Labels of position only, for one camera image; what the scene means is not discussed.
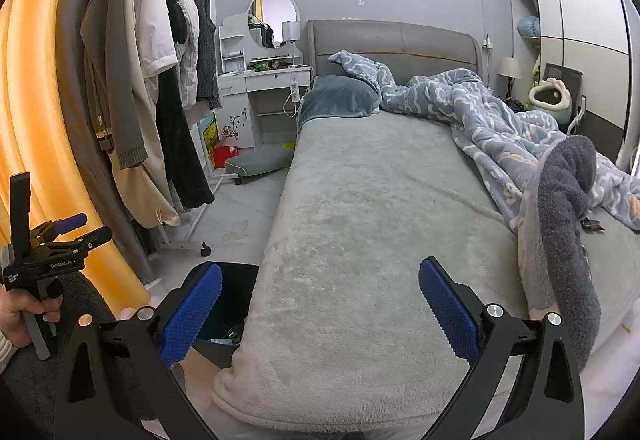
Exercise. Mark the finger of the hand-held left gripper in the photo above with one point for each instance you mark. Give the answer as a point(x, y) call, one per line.
point(72, 222)
point(95, 238)

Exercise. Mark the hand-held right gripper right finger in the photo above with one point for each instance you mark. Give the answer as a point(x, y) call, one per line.
point(447, 312)

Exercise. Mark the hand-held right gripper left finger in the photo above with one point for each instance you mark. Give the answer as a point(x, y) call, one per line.
point(192, 315)

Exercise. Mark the dark teal trash bin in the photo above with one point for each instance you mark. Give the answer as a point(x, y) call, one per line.
point(235, 300)

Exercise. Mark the person's left forearm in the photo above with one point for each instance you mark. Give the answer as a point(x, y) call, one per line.
point(5, 355)

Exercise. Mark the person's left hand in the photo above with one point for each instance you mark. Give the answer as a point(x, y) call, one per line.
point(15, 315)

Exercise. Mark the white wheeled clothes rack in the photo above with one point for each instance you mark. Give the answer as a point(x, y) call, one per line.
point(182, 246)

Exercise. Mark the cream long coat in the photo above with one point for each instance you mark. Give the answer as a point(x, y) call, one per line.
point(145, 180)

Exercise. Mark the yellow curtain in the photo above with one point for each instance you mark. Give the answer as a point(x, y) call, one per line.
point(40, 120)

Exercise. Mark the grey padded bed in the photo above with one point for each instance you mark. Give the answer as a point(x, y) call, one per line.
point(375, 230)

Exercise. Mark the black long fuzzy garment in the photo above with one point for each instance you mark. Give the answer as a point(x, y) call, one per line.
point(180, 145)

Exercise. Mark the red box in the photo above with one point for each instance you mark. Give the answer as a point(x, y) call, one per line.
point(226, 156)

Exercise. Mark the yellow green painting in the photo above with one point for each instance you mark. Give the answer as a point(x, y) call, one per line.
point(210, 135)

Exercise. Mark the small dark item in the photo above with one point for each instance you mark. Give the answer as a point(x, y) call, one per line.
point(593, 225)

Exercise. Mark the grey-brown coat with knit cuffs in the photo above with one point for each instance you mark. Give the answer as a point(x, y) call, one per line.
point(107, 45)

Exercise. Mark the white ribbed vest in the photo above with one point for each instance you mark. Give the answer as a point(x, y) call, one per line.
point(186, 70)

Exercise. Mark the white dressing table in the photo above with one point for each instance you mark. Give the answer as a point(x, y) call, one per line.
point(265, 115)

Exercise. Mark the blue cloud-print duvet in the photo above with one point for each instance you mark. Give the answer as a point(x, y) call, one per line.
point(450, 95)

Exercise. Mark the white shirt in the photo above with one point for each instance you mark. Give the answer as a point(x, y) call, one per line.
point(155, 20)

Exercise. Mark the dark grey knit vest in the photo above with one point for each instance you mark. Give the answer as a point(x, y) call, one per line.
point(205, 45)

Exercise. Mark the blue-grey plush pillow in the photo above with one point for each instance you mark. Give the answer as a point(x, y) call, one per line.
point(340, 97)

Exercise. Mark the white plush cat bed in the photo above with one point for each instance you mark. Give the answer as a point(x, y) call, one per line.
point(560, 92)

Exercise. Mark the white power strip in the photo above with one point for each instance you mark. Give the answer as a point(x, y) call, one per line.
point(295, 90)

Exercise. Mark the white shade bedside lamp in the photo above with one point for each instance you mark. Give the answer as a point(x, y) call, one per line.
point(509, 66)

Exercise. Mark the black chair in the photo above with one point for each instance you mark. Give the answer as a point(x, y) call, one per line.
point(572, 75)

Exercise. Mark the grey upholstered bed headboard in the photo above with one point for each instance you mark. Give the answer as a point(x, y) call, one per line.
point(390, 40)

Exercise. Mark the round vanity mirror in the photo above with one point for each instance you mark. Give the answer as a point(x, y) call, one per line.
point(272, 17)

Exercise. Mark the silver table lamp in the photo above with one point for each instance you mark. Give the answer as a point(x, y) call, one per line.
point(291, 30)

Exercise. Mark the white and black wardrobe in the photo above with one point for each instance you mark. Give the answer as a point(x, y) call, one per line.
point(585, 60)

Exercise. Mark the light blue rolled pillow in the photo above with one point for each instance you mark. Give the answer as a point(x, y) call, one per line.
point(528, 26)

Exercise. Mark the white wall plug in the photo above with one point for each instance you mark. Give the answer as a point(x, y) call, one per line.
point(487, 42)

